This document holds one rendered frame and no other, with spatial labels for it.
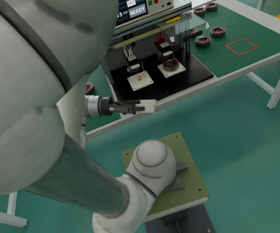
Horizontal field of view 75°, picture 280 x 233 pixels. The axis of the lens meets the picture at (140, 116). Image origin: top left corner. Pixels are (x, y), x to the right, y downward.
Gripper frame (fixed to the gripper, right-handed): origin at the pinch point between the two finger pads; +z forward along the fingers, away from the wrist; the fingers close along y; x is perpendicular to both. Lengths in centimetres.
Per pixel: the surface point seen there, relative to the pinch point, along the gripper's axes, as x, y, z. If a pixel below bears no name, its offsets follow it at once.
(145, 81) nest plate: -8, 59, -8
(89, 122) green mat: 16, 41, -44
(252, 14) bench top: -61, 111, 80
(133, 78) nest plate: -11, 63, -17
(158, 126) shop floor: 40, 122, -2
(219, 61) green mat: -20, 69, 43
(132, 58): -24, 57, -16
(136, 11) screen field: -50, 48, -12
